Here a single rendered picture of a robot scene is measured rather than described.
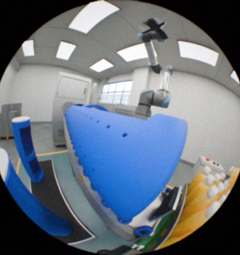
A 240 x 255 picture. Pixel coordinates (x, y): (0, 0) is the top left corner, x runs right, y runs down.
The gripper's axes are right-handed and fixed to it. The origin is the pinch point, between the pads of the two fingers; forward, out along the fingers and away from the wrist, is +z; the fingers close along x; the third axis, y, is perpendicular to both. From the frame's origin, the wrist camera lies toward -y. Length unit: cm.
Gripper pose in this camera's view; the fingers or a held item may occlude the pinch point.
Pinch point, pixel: (153, 28)
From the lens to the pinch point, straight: 48.3
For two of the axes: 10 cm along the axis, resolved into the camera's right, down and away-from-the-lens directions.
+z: -4.5, 8.9, -1.1
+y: -7.2, -4.3, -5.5
